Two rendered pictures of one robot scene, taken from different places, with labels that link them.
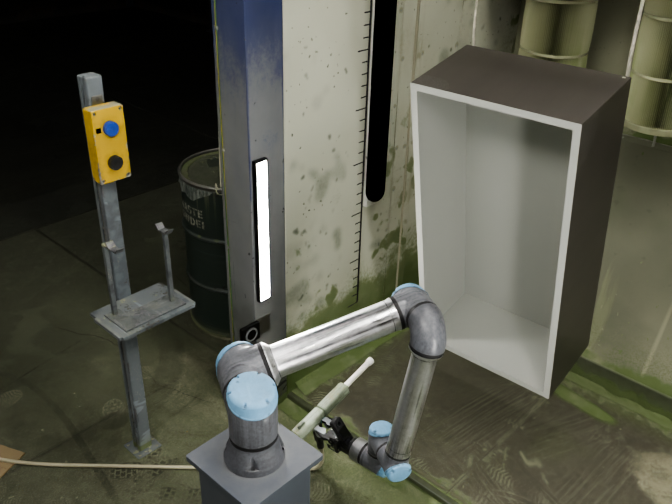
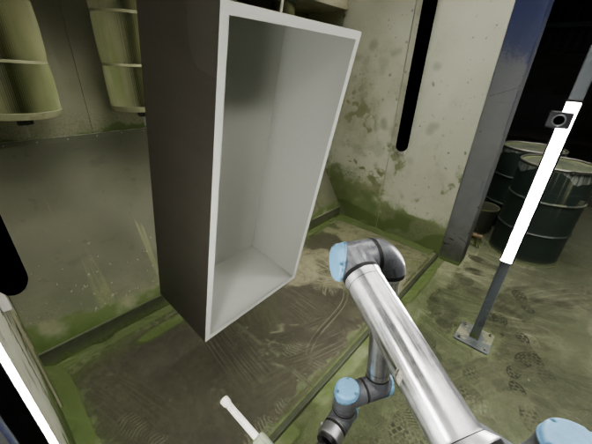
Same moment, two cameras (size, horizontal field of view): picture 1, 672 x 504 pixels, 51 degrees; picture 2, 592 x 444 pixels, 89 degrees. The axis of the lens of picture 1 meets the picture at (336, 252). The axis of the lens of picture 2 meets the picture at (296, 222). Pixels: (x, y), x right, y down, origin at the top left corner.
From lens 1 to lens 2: 2.38 m
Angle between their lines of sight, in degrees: 78
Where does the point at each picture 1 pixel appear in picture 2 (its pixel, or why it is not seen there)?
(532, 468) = (285, 329)
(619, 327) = not seen: hidden behind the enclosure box
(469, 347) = (232, 307)
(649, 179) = (139, 155)
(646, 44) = (124, 36)
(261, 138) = not seen: outside the picture
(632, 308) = not seen: hidden behind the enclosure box
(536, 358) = (256, 272)
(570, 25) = (30, 24)
